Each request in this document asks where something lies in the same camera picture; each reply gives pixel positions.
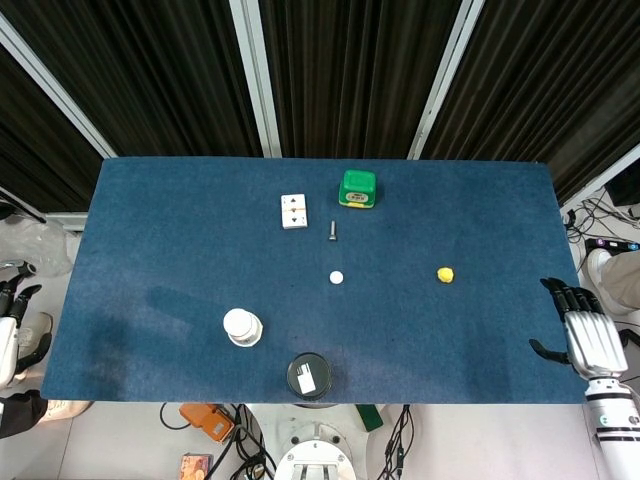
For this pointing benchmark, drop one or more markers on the colourful printed box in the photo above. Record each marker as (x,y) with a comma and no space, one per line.
(196,466)

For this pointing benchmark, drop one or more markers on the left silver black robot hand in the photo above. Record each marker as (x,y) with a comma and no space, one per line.
(17,300)

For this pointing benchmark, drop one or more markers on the white shoe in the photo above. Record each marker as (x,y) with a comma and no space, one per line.
(602,280)

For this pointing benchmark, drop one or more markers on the deck of playing cards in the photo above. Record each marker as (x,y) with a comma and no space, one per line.
(294,211)

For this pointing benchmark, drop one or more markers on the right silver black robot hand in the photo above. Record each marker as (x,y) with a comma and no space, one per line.
(591,339)

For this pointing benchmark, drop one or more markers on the beige shoe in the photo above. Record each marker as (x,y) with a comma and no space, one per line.
(34,331)

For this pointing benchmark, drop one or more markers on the green rectangular block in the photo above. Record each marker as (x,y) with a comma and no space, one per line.
(369,416)

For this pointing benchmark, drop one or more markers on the clear plastic bag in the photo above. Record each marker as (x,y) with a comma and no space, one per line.
(35,247)

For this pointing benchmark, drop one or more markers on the black box on floor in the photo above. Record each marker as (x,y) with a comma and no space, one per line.
(624,187)

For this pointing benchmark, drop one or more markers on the small white round cap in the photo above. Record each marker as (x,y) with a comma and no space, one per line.
(336,277)

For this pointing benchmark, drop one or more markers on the blue table cloth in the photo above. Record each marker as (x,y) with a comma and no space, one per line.
(320,280)

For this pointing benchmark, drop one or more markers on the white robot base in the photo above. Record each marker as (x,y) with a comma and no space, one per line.
(316,450)

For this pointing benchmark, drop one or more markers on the beige trouser leg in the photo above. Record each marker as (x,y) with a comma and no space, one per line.
(625,272)

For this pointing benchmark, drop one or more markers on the grey metal bolt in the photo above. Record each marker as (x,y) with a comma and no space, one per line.
(332,231)

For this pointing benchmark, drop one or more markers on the white plastic jar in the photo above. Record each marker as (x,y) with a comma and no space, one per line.
(241,326)

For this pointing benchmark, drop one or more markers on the small yellow object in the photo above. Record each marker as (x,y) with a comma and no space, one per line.
(445,275)

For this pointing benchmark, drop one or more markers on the black power strip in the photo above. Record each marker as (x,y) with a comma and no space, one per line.
(612,245)

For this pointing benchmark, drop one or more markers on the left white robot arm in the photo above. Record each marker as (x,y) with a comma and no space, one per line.
(6,350)

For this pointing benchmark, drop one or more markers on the black trouser leg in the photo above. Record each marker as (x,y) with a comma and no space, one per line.
(22,414)

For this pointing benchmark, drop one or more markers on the green plastic box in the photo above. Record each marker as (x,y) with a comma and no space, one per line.
(357,189)

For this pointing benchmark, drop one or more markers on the orange foot pedal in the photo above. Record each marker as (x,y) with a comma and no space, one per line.
(206,421)

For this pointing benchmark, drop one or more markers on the pink patterned shoe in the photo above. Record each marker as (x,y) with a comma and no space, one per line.
(65,409)

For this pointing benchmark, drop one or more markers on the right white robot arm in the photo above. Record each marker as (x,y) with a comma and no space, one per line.
(616,425)

